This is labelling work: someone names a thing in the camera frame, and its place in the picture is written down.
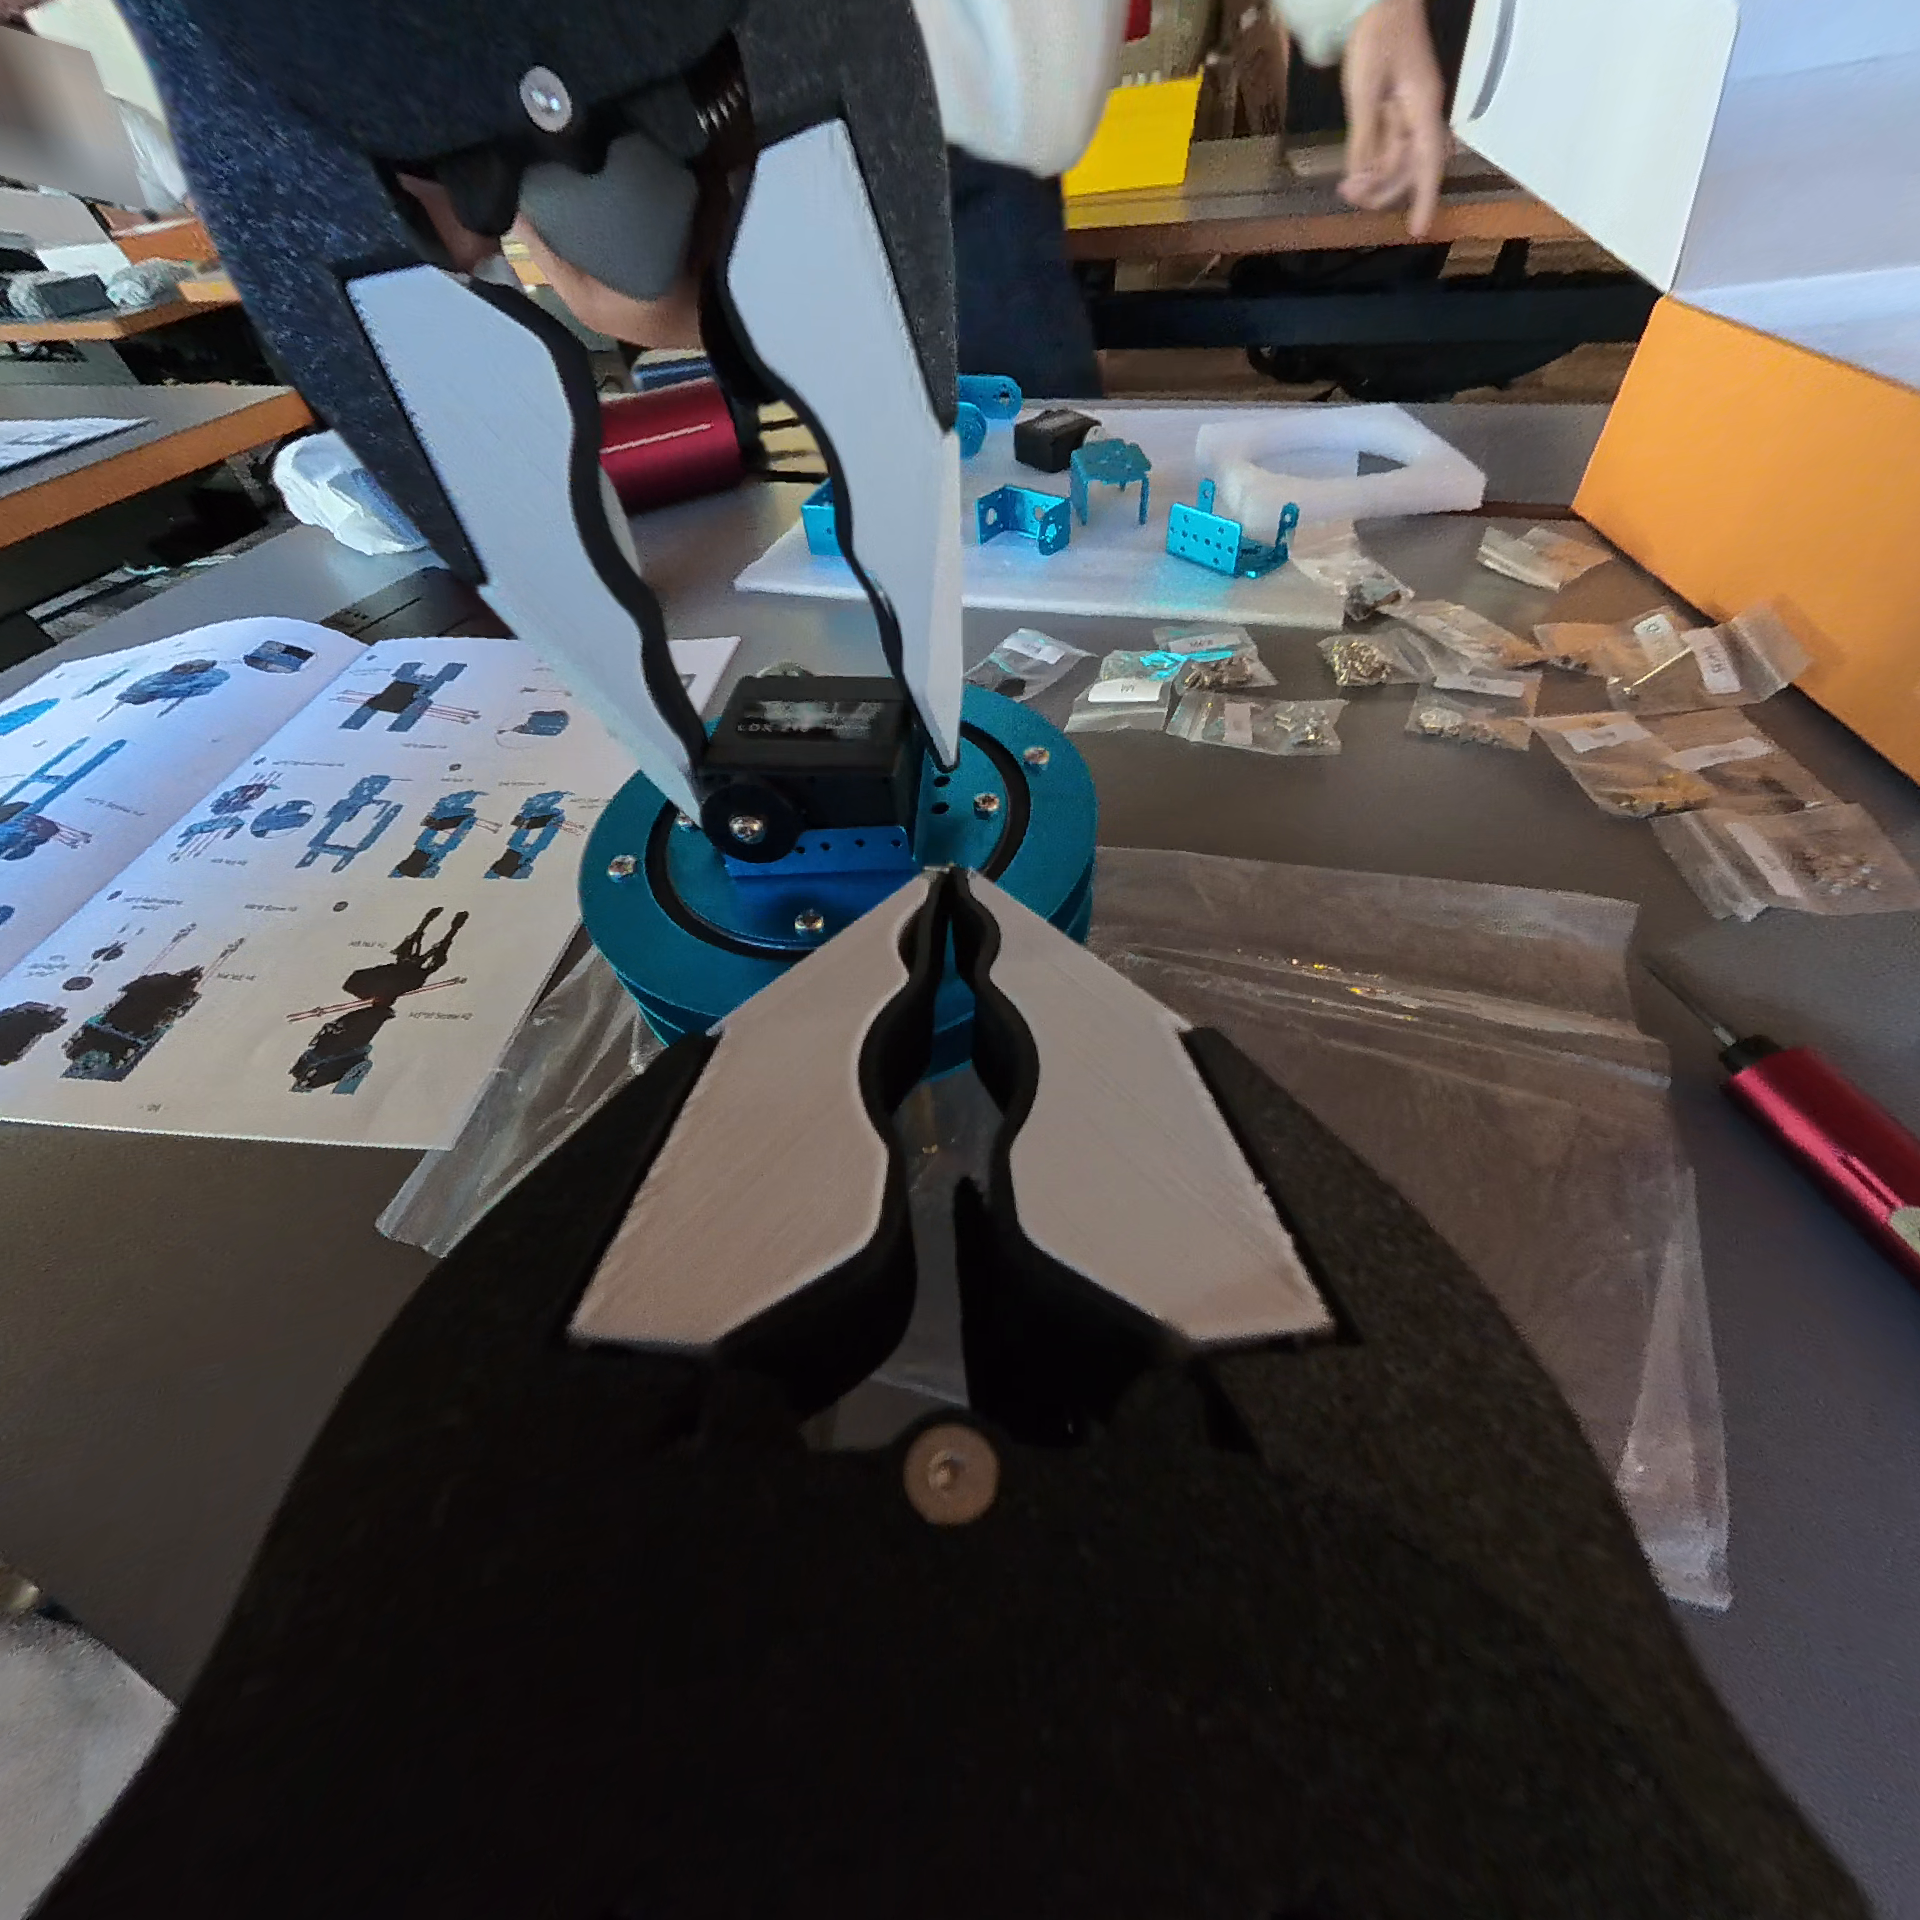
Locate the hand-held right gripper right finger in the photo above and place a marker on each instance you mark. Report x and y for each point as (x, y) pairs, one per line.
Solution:
(1155, 1184)

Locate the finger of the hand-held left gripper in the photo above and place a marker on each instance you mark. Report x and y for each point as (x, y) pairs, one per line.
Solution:
(856, 347)
(511, 451)

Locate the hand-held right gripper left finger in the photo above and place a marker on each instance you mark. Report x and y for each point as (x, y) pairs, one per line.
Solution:
(750, 1171)

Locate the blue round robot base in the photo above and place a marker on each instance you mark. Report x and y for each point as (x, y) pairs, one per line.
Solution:
(662, 885)

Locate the red screwdriver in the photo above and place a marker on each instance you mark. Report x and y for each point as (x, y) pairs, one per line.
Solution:
(1830, 1126)

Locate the neighbouring grey desk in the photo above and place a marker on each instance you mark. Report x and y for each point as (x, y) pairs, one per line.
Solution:
(149, 436)

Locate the background wooden desk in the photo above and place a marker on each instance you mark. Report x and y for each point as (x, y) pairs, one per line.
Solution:
(1201, 237)

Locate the dark grey desk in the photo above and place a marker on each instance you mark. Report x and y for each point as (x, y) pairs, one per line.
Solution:
(225, 1320)

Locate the person's left hand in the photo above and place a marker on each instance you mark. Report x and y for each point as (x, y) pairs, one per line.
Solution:
(629, 318)

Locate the red metal cylinder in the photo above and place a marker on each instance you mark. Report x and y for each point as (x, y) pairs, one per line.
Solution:
(674, 443)

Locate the white crumpled plastic bag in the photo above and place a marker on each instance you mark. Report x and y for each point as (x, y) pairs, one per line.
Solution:
(346, 494)

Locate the black servo motor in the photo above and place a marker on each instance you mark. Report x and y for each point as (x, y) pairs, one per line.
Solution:
(1059, 438)

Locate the large clear plastic bag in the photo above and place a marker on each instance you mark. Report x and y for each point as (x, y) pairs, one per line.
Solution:
(1350, 962)

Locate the white foam sheet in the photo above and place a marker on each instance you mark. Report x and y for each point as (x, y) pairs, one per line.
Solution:
(1050, 579)

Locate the yellow box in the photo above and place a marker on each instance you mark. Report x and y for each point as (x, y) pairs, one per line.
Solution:
(1131, 136)

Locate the printed instruction manual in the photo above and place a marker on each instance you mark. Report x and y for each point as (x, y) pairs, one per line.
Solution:
(225, 706)

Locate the group of small screw bags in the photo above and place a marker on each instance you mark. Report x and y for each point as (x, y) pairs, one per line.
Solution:
(1651, 750)

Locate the orange cardboard box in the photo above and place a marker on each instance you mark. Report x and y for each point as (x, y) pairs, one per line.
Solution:
(1723, 494)

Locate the white shirt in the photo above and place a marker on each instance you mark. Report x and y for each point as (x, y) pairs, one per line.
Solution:
(77, 1770)

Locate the large blue U bracket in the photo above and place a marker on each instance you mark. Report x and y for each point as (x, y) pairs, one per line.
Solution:
(991, 412)
(825, 525)

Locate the small blue angle bracket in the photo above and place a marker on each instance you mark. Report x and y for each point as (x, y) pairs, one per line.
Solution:
(1021, 517)

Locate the blue claw-shaped bracket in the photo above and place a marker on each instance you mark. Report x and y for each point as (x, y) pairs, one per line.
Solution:
(1110, 474)

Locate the blue perforated U bracket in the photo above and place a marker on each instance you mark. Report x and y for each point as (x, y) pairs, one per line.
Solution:
(1215, 540)

